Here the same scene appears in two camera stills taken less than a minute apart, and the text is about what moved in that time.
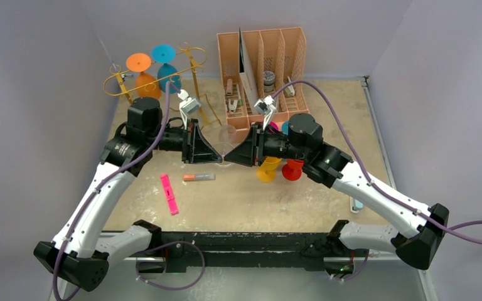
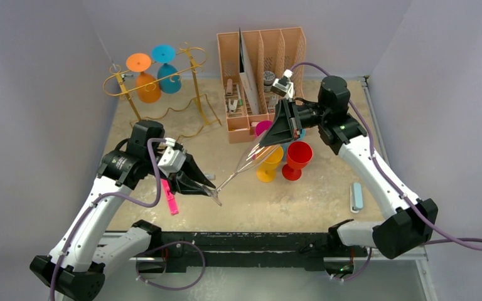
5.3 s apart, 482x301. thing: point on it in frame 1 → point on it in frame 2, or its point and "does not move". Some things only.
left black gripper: (195, 148) → (191, 170)
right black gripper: (258, 145) → (295, 120)
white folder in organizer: (246, 71) does not move
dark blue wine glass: (165, 53) does not move
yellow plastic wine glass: (267, 172) does not move
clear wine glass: (226, 137) → (255, 153)
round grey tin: (268, 81) does not move
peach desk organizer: (278, 56) does not move
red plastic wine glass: (292, 170) does not move
